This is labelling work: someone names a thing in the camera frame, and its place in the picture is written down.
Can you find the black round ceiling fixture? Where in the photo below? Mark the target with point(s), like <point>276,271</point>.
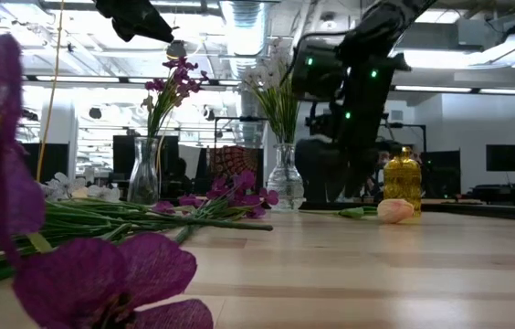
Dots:
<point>95,113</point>

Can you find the dark background desk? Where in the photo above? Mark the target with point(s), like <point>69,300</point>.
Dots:
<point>504,189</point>

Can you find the yellow glass vase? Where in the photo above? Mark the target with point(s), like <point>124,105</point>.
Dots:
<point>402,183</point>

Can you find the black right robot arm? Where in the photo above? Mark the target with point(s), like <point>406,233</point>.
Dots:
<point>376,27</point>

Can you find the white hanging cloth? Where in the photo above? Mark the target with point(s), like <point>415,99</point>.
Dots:
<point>189,160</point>

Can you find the peach artificial tulip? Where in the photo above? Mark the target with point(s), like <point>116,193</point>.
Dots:
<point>79,193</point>
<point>394,211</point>

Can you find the ribbed silver duct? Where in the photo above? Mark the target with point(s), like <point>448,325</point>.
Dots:
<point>246,13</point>

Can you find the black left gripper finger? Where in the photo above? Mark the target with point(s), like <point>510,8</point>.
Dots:
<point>148,20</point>
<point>125,32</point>

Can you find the smooth clear glass vase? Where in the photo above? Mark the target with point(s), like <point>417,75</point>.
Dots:
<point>143,183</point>

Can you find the ceiling light strip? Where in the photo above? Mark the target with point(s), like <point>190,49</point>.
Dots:
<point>444,89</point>

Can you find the ribbed clear glass vase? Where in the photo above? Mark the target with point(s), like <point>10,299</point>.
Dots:
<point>285,183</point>

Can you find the black metal frame stand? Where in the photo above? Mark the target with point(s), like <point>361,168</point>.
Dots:
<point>394,124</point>

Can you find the black partition panel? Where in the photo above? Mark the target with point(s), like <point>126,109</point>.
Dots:
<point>52,164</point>
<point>120,155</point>
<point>442,173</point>

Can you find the small black monitor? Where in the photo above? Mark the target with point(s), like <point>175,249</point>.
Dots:
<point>506,157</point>

